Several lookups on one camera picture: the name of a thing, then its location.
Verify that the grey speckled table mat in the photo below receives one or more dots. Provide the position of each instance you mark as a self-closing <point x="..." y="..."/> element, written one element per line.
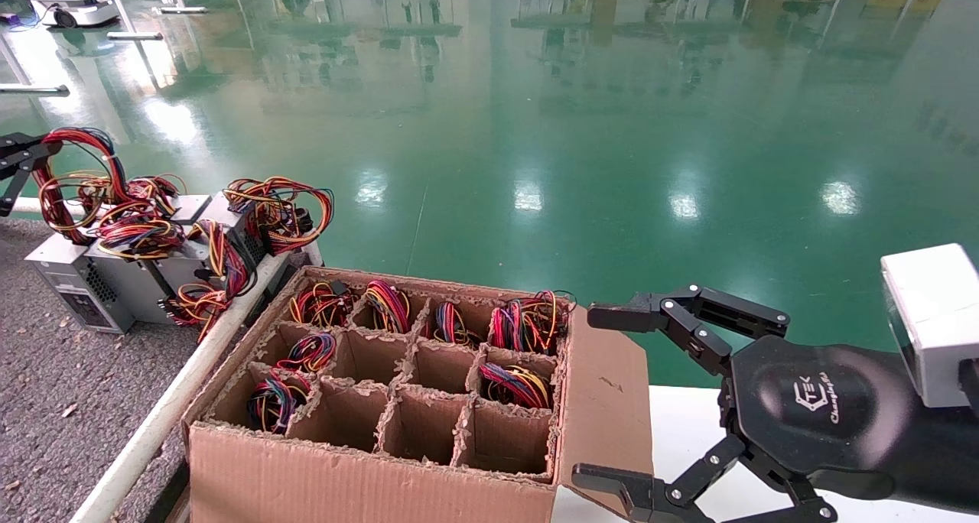
<point x="69" y="439"/>

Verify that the cardboard box with dividers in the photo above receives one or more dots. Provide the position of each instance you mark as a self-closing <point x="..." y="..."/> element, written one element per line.
<point x="428" y="431"/>

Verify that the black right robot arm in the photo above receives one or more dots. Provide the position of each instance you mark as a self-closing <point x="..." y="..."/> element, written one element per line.
<point x="948" y="462"/>

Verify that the white table frame rail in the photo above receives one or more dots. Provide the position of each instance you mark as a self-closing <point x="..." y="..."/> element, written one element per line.
<point x="145" y="439"/>

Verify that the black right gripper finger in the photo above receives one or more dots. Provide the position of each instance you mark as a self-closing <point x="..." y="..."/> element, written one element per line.
<point x="688" y="313"/>
<point x="650" y="496"/>

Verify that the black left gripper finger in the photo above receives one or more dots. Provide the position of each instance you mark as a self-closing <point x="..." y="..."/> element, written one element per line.
<point x="30" y="148"/>
<point x="17" y="186"/>

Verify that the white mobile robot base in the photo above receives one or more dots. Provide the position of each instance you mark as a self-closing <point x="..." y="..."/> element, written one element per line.
<point x="73" y="7"/>

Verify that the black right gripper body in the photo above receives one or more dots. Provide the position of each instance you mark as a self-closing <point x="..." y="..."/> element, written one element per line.
<point x="818" y="408"/>

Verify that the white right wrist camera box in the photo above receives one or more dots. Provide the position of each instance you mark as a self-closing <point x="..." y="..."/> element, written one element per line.
<point x="937" y="309"/>

